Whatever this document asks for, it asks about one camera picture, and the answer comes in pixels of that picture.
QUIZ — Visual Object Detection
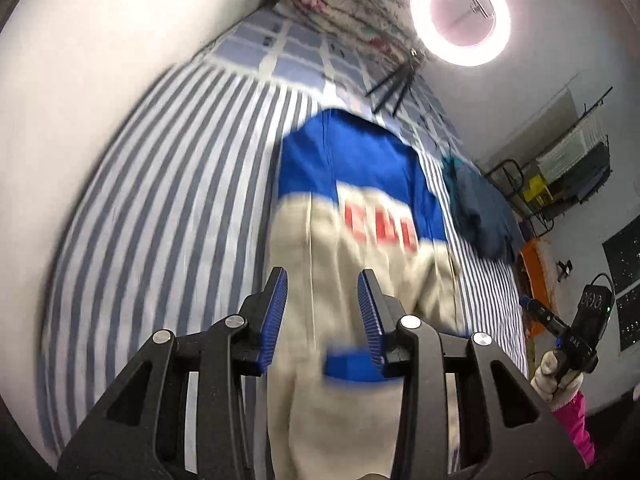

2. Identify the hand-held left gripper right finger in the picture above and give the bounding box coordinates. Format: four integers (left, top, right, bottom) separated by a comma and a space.
356, 268, 586, 480

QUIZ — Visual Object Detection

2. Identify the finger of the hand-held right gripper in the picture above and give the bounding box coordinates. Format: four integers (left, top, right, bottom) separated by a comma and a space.
519, 296, 556, 327

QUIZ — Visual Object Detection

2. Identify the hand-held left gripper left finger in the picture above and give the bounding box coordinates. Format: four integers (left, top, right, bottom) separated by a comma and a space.
56, 266, 289, 480

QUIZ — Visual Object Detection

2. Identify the beige and blue jacket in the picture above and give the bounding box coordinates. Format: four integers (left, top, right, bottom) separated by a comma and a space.
265, 107, 471, 480

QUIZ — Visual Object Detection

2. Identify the person's right hand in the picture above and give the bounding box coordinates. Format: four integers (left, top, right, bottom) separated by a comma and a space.
530, 350, 586, 403

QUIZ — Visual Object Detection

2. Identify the dark blue cloth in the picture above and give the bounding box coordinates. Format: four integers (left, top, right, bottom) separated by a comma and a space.
442, 155, 523, 263

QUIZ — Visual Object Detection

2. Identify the yellow box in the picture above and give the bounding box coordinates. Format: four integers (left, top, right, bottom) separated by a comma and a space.
522, 174, 551, 206

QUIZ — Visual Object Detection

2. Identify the blue striped bed sheet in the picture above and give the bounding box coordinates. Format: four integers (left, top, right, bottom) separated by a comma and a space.
40, 7, 531, 476

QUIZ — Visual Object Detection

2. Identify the black tripod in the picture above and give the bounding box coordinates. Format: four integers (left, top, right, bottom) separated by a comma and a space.
365, 47, 426, 118

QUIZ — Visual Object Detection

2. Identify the rolled floral quilt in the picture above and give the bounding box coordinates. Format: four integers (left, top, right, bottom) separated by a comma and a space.
280, 0, 426, 58

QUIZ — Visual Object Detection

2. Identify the black cable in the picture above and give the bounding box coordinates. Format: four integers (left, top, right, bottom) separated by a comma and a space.
580, 272, 617, 321

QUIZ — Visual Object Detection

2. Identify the dark wall poster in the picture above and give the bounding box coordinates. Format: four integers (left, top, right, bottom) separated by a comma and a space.
602, 220, 640, 353

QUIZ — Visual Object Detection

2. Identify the black metal frame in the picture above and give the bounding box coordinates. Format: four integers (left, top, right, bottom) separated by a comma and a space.
487, 160, 551, 238

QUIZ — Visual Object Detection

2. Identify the wire storage rack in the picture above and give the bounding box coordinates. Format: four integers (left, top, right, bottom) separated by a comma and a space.
537, 87, 613, 206

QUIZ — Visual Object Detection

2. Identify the white ring light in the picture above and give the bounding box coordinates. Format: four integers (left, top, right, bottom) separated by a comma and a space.
410, 0, 512, 67

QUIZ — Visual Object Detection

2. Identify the ring light phone holder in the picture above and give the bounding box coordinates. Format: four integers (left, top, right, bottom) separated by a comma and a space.
450, 0, 497, 28

